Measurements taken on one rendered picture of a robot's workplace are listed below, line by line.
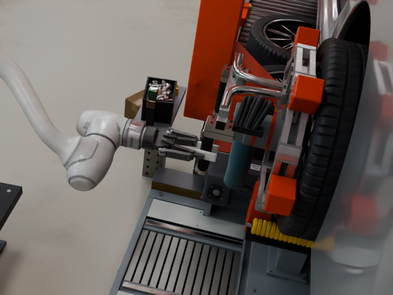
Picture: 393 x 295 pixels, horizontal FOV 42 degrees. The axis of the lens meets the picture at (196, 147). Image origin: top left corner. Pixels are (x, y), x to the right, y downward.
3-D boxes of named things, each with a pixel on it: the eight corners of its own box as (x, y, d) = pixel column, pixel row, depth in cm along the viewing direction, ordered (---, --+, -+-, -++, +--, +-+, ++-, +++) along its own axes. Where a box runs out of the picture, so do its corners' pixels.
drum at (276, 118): (288, 163, 168) (299, 129, 159) (225, 148, 169) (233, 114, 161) (289, 139, 179) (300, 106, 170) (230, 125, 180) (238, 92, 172)
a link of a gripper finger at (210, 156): (195, 148, 157) (195, 149, 156) (217, 153, 156) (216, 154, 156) (193, 155, 158) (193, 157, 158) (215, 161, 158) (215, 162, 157)
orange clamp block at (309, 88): (313, 115, 142) (321, 103, 134) (286, 109, 143) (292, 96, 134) (318, 93, 144) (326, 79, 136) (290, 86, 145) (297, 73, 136)
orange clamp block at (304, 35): (316, 55, 169) (321, 30, 170) (292, 50, 169) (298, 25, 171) (312, 61, 176) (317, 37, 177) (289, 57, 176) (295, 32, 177)
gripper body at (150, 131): (146, 138, 166) (173, 144, 165) (139, 154, 159) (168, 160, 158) (148, 119, 161) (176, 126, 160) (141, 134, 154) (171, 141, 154)
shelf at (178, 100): (166, 140, 227) (166, 134, 225) (129, 131, 228) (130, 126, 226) (185, 92, 261) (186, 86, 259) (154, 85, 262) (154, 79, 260)
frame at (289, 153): (268, 248, 164) (317, 110, 131) (248, 243, 165) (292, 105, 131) (279, 149, 207) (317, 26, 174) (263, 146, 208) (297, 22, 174)
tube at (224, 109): (282, 131, 147) (292, 100, 140) (217, 116, 148) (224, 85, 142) (285, 100, 161) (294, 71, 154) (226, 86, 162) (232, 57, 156)
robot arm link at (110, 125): (131, 133, 168) (118, 161, 159) (86, 122, 169) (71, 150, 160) (131, 109, 160) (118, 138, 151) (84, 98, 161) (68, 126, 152)
